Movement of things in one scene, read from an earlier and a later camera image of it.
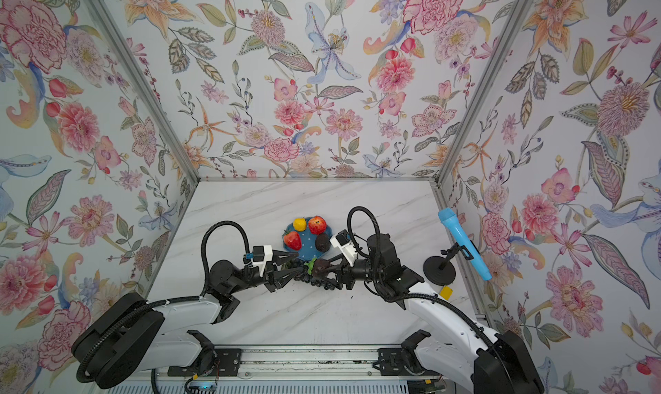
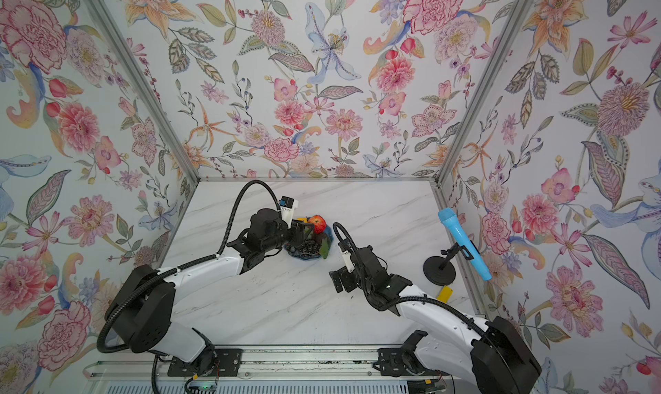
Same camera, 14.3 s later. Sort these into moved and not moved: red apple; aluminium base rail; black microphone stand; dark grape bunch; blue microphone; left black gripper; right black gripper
Moved: left black gripper; right black gripper; dark grape bunch
Not moved: aluminium base rail; black microphone stand; blue microphone; red apple
